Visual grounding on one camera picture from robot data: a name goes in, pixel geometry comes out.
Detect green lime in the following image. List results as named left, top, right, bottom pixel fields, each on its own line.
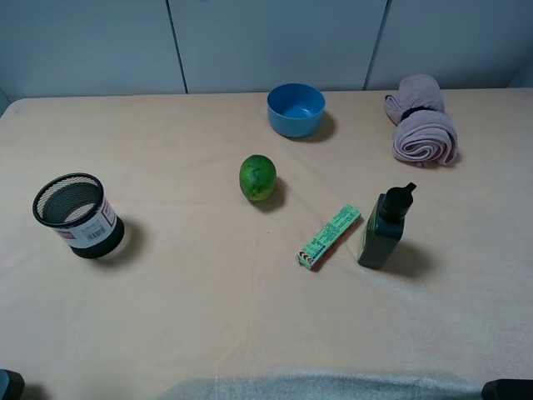
left=239, top=155, right=276, bottom=202

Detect black mesh pen cup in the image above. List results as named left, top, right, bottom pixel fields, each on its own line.
left=32, top=172, right=125, bottom=259

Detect dark green pump bottle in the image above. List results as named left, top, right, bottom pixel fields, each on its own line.
left=357, top=182, right=416, bottom=269

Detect green chewing gum pack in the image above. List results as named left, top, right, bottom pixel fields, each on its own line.
left=296, top=204, right=361, bottom=272

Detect blue plastic bowl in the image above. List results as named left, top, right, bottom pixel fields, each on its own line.
left=266, top=82, right=326, bottom=138

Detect pink towel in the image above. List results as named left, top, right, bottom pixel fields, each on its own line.
left=384, top=74, right=459, bottom=167

